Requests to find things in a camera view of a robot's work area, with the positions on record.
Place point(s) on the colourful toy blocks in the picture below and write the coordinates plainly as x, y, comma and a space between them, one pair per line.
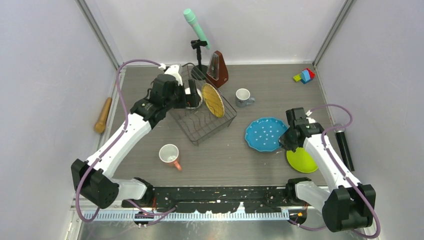
305, 76

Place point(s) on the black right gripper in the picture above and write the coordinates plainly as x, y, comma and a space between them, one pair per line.
285, 143

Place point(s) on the mint green microphone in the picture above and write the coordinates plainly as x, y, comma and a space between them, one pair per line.
191, 19

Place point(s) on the wooden rolling pin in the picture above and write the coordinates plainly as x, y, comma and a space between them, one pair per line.
100, 125

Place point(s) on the lime green plate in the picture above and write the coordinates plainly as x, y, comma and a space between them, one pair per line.
301, 161

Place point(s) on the pink floral mug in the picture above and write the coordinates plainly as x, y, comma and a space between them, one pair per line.
170, 155

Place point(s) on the dark wire dish rack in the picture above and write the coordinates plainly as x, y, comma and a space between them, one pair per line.
202, 122

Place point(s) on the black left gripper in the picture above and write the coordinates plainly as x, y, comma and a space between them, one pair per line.
192, 99

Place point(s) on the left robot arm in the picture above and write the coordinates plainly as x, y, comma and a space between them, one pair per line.
93, 178

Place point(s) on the black microphone stand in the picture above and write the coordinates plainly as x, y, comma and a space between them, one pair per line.
198, 72

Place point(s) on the brown wooden metronome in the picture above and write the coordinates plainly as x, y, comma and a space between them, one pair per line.
217, 72

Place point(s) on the woven bamboo plate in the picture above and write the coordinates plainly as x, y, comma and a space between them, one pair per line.
213, 100

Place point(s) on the black handheld microphone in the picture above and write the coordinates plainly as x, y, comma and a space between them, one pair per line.
342, 143

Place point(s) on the blue polka dot plate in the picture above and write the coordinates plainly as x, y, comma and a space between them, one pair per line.
263, 134

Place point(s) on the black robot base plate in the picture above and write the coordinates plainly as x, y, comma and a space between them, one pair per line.
220, 200

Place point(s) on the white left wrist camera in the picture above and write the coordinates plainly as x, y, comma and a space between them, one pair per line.
173, 70

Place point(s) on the grey ceramic mug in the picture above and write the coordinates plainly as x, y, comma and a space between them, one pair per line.
243, 98

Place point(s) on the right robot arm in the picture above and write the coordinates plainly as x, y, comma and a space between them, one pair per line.
347, 204

